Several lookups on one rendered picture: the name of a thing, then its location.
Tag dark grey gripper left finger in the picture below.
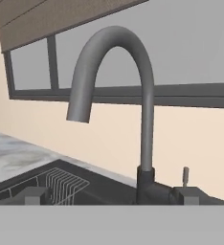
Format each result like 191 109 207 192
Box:
0 186 51 206

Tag brown window blind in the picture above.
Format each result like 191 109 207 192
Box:
0 0 150 54

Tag grey tap lever handle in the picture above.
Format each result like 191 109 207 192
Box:
182 166 190 189

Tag white wire sink rack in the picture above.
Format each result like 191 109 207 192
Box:
36 167 91 206

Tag dark grey kitchen sink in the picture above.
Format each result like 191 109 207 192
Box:
0 158 224 206

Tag grey arched sink tap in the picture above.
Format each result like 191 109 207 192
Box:
65 25 176 206

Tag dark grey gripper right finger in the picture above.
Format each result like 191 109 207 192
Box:
172 187 224 206

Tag dark grey framed window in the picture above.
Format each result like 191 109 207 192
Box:
3 0 224 110

